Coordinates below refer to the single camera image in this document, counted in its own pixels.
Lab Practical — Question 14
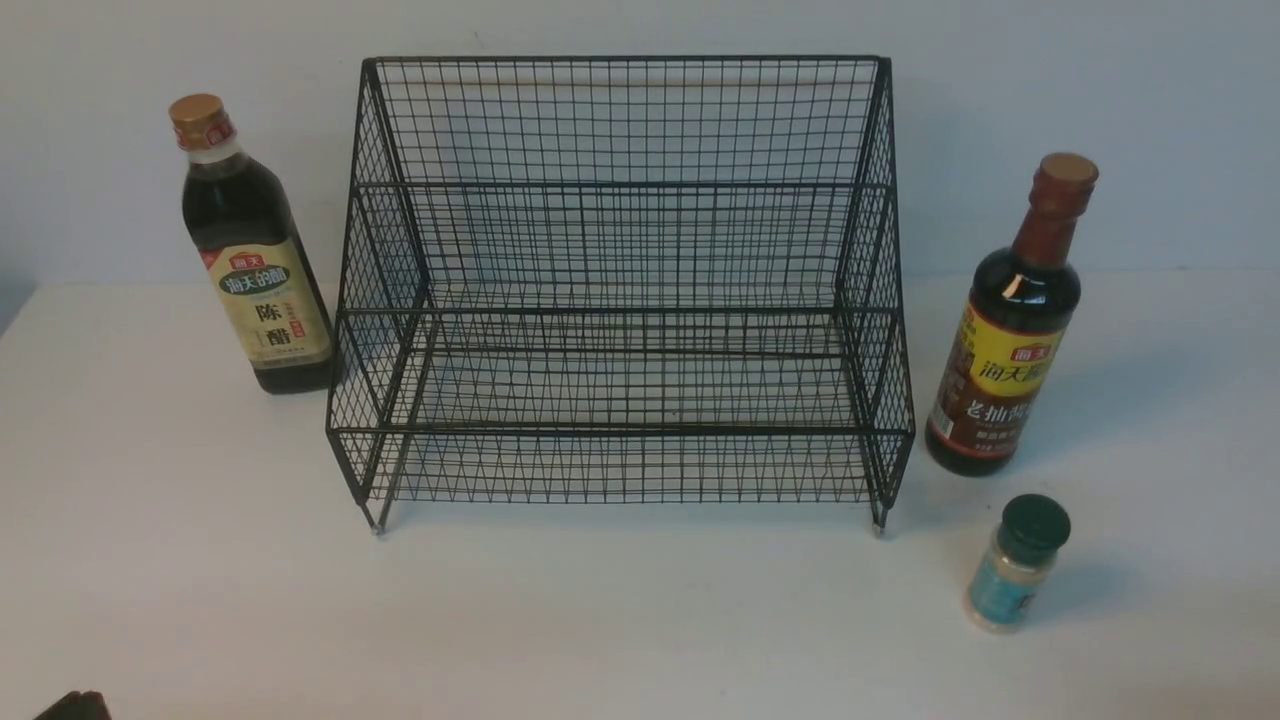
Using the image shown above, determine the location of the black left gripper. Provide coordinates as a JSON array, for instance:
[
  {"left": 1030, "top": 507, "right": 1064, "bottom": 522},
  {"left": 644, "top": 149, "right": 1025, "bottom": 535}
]
[{"left": 35, "top": 691, "right": 111, "bottom": 720}]

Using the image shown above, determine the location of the dark vinegar bottle gold cap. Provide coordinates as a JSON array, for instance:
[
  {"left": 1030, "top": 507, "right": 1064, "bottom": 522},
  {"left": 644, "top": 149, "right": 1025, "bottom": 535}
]
[{"left": 168, "top": 94, "right": 337, "bottom": 395}]

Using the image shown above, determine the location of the small spice jar green lid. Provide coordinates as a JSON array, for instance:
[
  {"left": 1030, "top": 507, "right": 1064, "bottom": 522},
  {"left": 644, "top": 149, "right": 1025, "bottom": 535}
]
[{"left": 964, "top": 493, "right": 1073, "bottom": 632}]

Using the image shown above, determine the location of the soy sauce bottle red cap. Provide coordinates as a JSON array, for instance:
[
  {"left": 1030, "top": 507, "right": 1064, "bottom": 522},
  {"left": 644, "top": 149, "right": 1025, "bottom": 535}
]
[{"left": 925, "top": 152, "right": 1100, "bottom": 477}]

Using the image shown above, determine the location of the black wire mesh shelf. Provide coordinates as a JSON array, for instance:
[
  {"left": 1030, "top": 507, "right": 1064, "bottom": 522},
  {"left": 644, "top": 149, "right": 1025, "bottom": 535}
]
[{"left": 325, "top": 54, "right": 916, "bottom": 534}]

